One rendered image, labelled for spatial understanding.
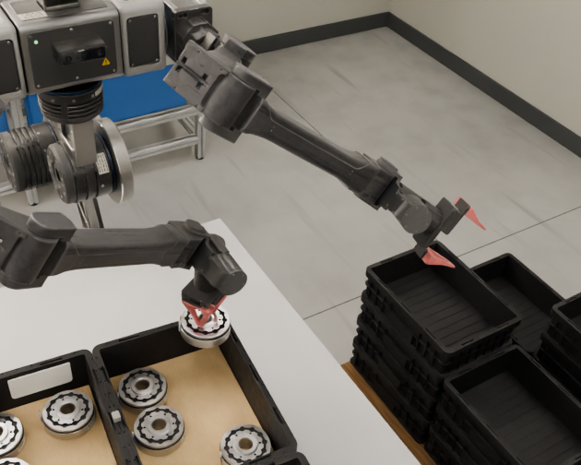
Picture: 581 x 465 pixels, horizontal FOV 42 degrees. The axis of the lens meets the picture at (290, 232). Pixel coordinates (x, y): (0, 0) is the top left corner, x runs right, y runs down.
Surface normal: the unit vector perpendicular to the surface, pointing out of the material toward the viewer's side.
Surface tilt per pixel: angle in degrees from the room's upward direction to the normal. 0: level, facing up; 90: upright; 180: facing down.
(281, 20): 90
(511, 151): 0
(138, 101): 90
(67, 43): 0
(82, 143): 90
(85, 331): 0
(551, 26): 90
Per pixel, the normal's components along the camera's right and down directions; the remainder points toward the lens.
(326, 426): 0.07, -0.76
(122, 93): 0.52, 0.58
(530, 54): -0.85, 0.29
